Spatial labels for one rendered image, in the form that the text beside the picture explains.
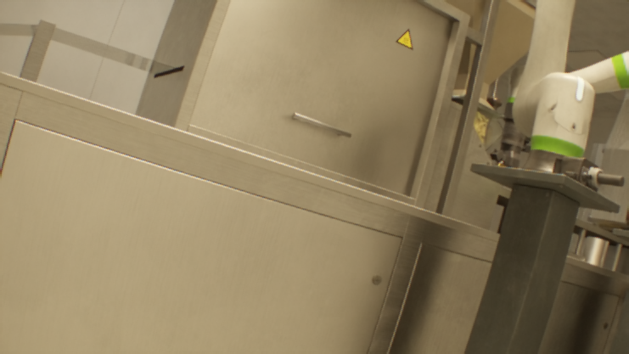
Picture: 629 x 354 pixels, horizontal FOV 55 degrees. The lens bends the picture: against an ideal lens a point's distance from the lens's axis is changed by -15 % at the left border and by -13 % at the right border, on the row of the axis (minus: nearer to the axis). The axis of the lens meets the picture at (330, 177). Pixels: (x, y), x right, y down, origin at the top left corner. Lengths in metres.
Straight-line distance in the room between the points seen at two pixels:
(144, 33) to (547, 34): 4.16
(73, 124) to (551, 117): 0.95
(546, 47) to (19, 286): 1.29
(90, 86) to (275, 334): 4.12
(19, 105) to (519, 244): 1.02
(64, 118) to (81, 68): 4.12
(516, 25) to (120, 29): 3.87
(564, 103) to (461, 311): 0.56
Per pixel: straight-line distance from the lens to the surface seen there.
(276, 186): 1.31
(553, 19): 1.68
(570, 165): 1.40
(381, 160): 1.66
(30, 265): 1.21
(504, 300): 1.41
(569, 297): 1.94
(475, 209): 1.94
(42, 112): 1.19
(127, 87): 5.37
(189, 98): 1.41
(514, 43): 2.04
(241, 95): 1.48
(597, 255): 2.15
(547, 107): 1.45
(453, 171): 1.77
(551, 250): 1.42
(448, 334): 1.63
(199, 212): 1.26
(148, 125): 1.22
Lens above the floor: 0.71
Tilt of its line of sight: 4 degrees up
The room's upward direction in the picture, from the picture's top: 16 degrees clockwise
